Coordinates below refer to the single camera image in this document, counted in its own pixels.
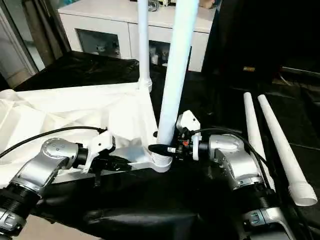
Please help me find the white plastic table top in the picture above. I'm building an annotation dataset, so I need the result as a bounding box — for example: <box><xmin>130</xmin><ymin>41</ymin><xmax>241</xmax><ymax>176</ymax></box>
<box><xmin>0</xmin><ymin>80</ymin><xmax>173</xmax><ymax>188</ymax></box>

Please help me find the black work mat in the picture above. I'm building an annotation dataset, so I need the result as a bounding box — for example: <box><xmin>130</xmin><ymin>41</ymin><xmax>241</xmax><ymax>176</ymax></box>
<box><xmin>0</xmin><ymin>50</ymin><xmax>320</xmax><ymax>240</ymax></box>

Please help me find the white plastic table leg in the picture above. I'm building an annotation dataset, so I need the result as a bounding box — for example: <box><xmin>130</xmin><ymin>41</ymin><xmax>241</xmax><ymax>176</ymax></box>
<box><xmin>136</xmin><ymin>0</ymin><xmax>153</xmax><ymax>93</ymax></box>
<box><xmin>257</xmin><ymin>94</ymin><xmax>318</xmax><ymax>207</ymax></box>
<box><xmin>152</xmin><ymin>0</ymin><xmax>200</xmax><ymax>166</ymax></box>
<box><xmin>243</xmin><ymin>91</ymin><xmax>276</xmax><ymax>192</ymax></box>

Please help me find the white sideboard with glass doors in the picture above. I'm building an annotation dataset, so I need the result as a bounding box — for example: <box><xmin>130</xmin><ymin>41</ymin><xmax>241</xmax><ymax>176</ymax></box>
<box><xmin>57</xmin><ymin>0</ymin><xmax>217</xmax><ymax>73</ymax></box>

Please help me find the clear glass ornament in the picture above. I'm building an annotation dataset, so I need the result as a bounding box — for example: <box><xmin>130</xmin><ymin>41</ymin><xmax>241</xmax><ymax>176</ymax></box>
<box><xmin>146</xmin><ymin>0</ymin><xmax>161</xmax><ymax>12</ymax></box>

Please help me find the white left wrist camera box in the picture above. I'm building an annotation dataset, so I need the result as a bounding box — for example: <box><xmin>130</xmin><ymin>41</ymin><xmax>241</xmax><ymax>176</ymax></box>
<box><xmin>79</xmin><ymin>131</ymin><xmax>117</xmax><ymax>174</ymax></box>

